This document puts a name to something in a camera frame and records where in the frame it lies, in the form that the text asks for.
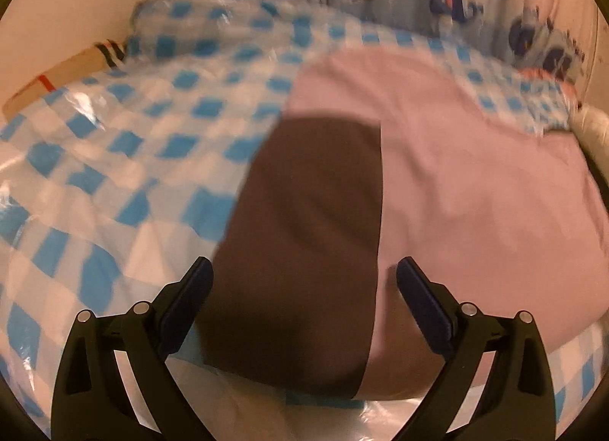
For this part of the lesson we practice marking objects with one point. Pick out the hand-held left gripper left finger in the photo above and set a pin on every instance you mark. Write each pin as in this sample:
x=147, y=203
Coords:
x=188, y=307

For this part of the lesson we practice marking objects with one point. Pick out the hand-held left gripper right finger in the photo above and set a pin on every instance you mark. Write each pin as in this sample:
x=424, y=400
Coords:
x=423, y=307

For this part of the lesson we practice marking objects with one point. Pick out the pink and brown jacket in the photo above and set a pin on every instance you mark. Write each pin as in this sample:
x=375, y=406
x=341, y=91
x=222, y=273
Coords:
x=452, y=174

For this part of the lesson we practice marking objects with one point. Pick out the blue checkered bed sheet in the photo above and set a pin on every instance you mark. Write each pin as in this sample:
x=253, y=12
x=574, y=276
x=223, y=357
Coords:
x=119, y=146

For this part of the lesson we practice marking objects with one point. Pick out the cardboard box with orange tape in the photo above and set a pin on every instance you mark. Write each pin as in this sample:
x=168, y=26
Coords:
x=62, y=81

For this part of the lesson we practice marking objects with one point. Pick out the blue checkered pillow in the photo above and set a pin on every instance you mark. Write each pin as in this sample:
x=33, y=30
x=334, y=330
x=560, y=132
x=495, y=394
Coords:
x=223, y=12

